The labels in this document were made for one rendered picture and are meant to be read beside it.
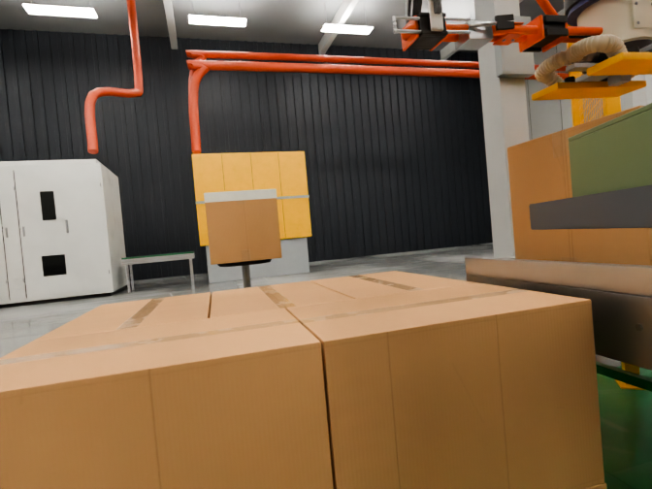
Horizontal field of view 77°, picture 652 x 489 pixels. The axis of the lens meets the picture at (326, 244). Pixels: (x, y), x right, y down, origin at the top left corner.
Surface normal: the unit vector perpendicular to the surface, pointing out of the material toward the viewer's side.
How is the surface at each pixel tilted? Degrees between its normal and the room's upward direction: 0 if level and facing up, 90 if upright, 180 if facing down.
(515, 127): 90
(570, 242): 90
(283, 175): 90
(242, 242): 90
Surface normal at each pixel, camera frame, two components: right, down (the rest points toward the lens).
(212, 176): 0.29, 0.00
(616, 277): -0.96, 0.09
